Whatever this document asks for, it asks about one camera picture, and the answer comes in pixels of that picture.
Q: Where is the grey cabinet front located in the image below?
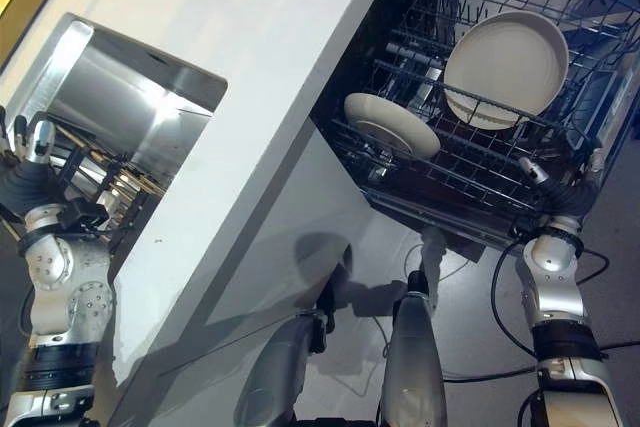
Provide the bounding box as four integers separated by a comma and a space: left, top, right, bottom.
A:
107, 125, 431, 427

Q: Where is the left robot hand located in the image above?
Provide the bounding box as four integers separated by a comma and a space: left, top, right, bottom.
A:
0, 105, 67, 222

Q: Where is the silver robot leg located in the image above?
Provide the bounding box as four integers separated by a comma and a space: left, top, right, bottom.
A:
378, 270, 447, 427
233, 276, 337, 427

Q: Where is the stainless steel sink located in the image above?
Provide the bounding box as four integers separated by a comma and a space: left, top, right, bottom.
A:
3, 11, 229, 261

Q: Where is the large cream plate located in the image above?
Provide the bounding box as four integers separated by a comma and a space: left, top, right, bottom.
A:
443, 10, 571, 134

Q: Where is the black wire dishwasher lower rack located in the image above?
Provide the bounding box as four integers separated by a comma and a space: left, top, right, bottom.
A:
319, 0, 640, 253

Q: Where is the left silver robot leg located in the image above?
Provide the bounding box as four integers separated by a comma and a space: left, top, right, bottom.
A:
233, 276, 337, 427

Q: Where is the small cream plate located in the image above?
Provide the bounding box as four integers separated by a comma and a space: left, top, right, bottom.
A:
343, 92, 442, 159

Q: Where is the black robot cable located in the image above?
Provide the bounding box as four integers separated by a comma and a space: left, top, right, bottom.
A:
490, 235, 612, 384

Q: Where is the right silver robot leg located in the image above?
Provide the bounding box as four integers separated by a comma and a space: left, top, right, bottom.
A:
378, 270, 447, 427

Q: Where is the white floor cable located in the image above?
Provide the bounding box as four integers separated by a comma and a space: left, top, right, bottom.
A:
344, 241, 481, 398

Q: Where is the dishwasher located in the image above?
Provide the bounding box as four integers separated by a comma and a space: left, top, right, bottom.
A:
309, 0, 640, 254

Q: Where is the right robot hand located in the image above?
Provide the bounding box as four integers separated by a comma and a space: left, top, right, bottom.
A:
517, 145, 607, 222

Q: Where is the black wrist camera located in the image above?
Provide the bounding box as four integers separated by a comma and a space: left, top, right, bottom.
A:
58, 198, 109, 234

